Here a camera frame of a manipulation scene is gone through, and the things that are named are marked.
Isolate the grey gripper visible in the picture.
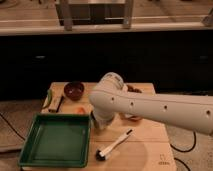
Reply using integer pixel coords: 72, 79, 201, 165
92, 113, 115, 130

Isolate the small orange cup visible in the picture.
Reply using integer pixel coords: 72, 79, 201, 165
75, 107, 86, 114

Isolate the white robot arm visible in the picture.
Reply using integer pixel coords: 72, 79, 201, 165
89, 72, 213, 136

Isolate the green plastic tray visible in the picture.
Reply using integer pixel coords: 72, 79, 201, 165
19, 114, 90, 168

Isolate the dark brown bowl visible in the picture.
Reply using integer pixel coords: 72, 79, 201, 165
64, 82, 84, 101

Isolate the red bowl with contents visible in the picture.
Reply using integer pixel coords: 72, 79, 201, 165
120, 84, 142, 122

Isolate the green vegetable toy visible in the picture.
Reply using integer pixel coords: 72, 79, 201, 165
42, 89, 52, 109

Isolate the white handled black brush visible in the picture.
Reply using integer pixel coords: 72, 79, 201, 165
95, 129, 132, 161

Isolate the black floor cable right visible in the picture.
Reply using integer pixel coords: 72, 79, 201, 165
169, 131, 197, 171

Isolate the black floor cable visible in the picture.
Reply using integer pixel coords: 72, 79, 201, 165
0, 112, 26, 142
169, 131, 197, 171

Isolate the black floor cable left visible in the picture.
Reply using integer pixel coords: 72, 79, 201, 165
0, 112, 26, 142

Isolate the metal frame stand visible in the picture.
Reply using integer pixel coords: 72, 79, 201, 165
54, 0, 134, 31

